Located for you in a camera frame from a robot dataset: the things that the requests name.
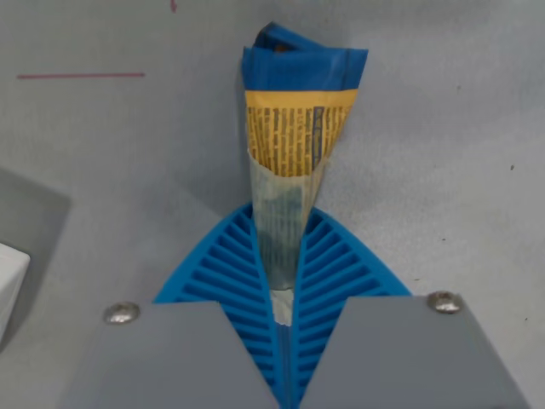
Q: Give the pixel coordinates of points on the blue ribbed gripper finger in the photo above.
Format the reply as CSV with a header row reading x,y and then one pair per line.
x,y
404,353
170,353

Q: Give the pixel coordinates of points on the blue and yellow bag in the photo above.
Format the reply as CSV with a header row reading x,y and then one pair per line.
x,y
294,128

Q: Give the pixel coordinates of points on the white wall socket box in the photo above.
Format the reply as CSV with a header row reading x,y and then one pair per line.
x,y
10,281

